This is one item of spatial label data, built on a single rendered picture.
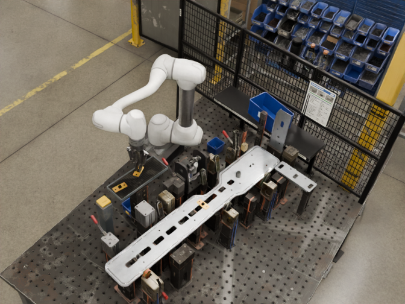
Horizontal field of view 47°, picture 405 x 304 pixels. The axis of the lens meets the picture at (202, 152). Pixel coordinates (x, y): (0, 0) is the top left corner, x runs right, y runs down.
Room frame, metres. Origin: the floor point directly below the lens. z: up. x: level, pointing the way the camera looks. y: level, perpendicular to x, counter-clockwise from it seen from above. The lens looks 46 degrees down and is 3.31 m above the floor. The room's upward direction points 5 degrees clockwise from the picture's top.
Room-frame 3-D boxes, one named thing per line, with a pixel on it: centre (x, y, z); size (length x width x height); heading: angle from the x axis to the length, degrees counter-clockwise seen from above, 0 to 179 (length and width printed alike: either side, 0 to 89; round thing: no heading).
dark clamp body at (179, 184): (1.89, 0.14, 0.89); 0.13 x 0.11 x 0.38; 50
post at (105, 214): (1.62, 0.54, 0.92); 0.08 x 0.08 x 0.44; 50
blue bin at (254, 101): (2.60, -0.46, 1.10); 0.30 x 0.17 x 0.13; 41
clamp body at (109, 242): (1.44, 0.47, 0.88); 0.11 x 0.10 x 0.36; 50
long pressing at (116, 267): (1.77, -0.03, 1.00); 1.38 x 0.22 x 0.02; 140
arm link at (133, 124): (1.82, 0.38, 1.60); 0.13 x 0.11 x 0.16; 83
